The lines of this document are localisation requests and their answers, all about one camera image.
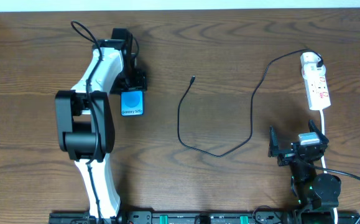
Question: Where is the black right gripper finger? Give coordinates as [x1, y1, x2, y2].
[268, 126, 279, 157]
[308, 119, 326, 143]

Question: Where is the black USB charger cable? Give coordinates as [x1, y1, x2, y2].
[177, 49, 325, 158]

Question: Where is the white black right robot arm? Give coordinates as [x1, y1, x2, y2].
[268, 120, 341, 223]

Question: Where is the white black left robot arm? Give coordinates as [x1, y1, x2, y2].
[49, 28, 147, 223]

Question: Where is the white charger plug adapter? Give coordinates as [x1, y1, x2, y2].
[302, 63, 326, 80]

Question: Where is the white power strip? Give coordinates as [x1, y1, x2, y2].
[300, 52, 331, 111]

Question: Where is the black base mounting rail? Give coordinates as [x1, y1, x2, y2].
[48, 210, 359, 224]

